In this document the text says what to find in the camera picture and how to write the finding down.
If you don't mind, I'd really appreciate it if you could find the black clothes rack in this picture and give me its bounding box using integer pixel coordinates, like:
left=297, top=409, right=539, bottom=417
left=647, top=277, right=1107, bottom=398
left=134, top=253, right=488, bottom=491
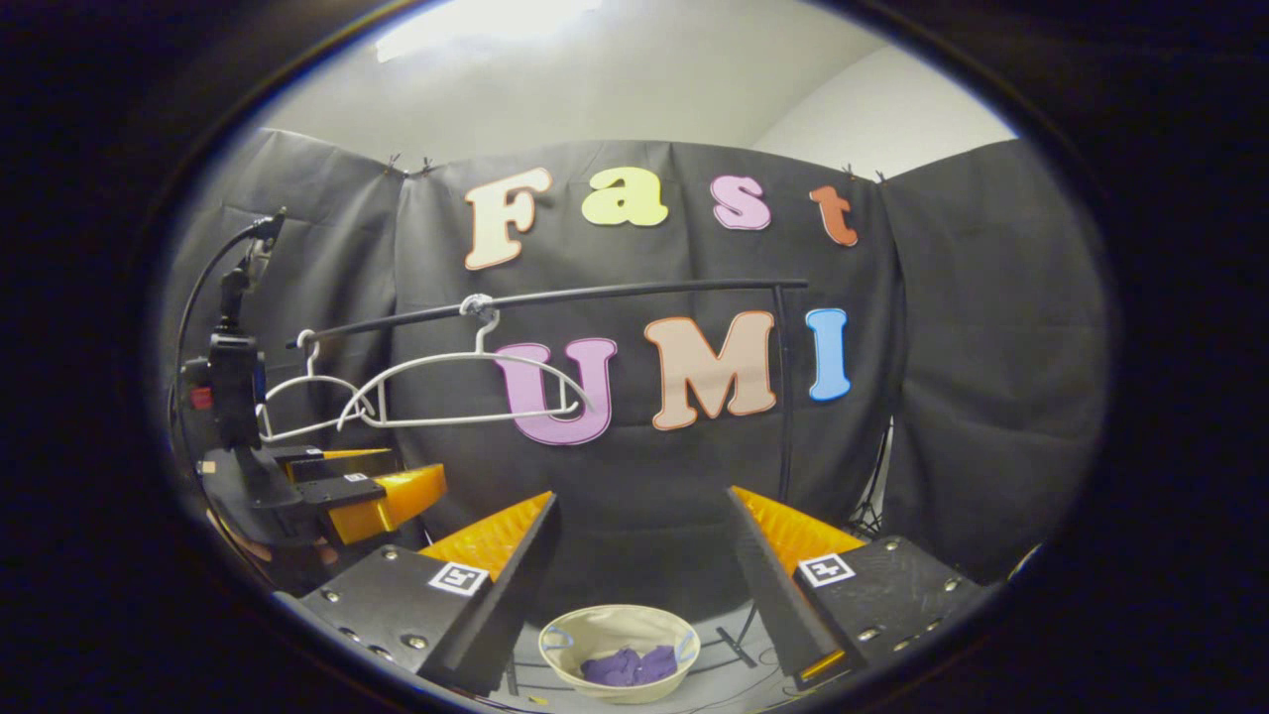
left=288, top=278, right=809, bottom=695

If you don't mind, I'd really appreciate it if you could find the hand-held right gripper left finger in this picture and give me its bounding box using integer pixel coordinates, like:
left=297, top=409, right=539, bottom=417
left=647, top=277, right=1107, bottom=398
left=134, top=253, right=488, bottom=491
left=273, top=491, right=561, bottom=698

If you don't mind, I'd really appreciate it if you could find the purple knit shirt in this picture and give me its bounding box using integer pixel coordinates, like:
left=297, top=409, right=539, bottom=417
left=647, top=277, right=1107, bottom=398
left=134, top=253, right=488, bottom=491
left=580, top=645, right=680, bottom=688

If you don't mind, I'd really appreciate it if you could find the black tripod stand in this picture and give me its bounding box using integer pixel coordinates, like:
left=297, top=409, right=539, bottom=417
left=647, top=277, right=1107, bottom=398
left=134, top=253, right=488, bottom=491
left=851, top=416, right=895, bottom=541

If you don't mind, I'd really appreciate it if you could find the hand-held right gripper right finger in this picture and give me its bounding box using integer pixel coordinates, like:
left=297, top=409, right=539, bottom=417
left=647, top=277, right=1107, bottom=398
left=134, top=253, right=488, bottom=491
left=727, top=484, right=992, bottom=690

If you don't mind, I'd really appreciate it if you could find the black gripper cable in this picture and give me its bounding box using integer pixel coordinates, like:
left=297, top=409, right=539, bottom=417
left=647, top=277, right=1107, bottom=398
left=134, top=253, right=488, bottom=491
left=171, top=220, right=284, bottom=437

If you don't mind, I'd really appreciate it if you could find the white hanger with notched arms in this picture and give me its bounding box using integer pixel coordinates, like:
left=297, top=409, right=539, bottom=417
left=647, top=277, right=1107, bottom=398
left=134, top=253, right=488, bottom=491
left=337, top=295, right=594, bottom=429

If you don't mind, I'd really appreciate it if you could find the plain white hanger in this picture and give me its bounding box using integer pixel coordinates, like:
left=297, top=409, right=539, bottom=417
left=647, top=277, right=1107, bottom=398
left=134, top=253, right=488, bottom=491
left=256, top=330, right=383, bottom=442

